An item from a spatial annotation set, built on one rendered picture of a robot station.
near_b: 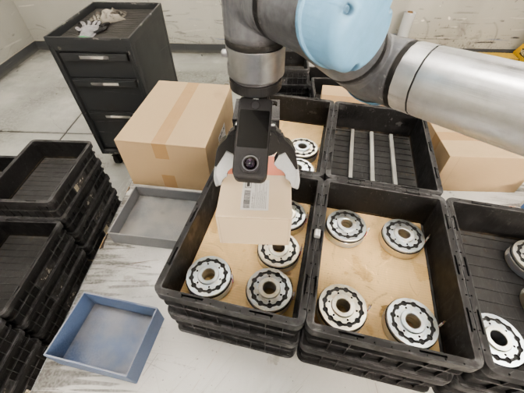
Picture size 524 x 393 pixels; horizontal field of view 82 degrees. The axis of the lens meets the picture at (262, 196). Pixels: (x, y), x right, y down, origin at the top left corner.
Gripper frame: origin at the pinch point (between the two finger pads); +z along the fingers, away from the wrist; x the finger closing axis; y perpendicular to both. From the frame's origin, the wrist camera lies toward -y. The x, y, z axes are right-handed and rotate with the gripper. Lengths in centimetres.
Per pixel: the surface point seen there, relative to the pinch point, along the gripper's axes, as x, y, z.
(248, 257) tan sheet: 2.5, 2.2, 26.6
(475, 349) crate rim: -38.4, -19.9, 16.8
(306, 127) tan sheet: -15, 58, 26
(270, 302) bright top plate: -3.4, -10.4, 23.5
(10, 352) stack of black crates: 84, -11, 73
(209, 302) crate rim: 8.4, -13.9, 16.7
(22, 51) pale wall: 283, 299, 99
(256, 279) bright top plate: 0.1, -5.0, 23.8
